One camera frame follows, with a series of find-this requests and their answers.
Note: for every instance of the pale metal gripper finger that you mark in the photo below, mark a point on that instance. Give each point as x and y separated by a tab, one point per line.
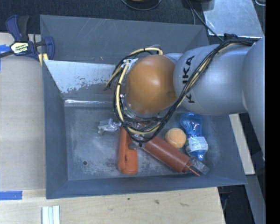
105	129
112	123

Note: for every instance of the clear plastic bottle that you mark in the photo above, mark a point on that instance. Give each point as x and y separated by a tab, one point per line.
194	136

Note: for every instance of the orange flat tool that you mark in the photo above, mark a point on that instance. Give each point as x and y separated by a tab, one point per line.
127	160

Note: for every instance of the clear glass piece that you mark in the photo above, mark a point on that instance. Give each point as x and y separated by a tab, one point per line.
201	167

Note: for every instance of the orange ball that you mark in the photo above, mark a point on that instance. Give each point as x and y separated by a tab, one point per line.
175	137

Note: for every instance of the grey metal bin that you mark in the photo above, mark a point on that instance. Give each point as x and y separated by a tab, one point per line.
88	146

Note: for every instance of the red-brown nozzle bottle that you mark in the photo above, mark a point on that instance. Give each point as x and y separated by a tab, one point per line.
168	154

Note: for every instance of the pale wood board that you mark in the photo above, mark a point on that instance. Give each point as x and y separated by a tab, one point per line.
21	125

